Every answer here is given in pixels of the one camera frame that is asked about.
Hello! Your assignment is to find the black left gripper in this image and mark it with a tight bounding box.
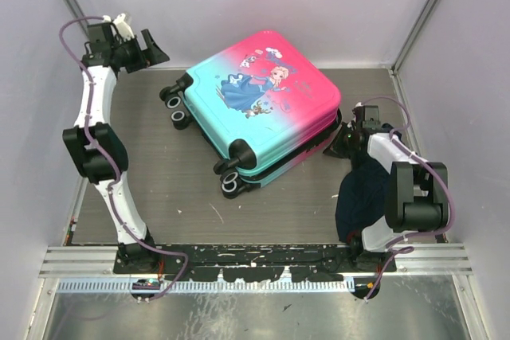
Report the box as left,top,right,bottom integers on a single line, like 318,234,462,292
113,29,170,73

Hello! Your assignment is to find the pink teal suitcase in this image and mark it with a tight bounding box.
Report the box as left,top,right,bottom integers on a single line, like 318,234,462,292
159,30,341,198

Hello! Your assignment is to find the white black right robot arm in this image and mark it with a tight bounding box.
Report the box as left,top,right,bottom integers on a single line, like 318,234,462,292
324,103,451,272

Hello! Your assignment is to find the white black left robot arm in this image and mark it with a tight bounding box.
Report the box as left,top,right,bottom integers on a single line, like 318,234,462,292
62,14,169,273

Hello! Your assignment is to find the navy garment with red trim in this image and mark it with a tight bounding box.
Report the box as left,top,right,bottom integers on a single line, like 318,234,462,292
335,154,390,243

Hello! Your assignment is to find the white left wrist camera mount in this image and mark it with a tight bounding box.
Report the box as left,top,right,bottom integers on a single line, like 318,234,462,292
102,13,135,41

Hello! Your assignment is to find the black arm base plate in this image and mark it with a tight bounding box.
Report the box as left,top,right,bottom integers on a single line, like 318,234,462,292
113,243,398,283

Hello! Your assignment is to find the aluminium frame rail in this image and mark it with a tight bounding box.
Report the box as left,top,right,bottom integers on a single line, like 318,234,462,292
39,243,473,278

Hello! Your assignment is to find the white slotted cable duct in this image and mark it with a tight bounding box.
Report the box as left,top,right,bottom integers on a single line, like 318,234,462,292
56,277,355,294

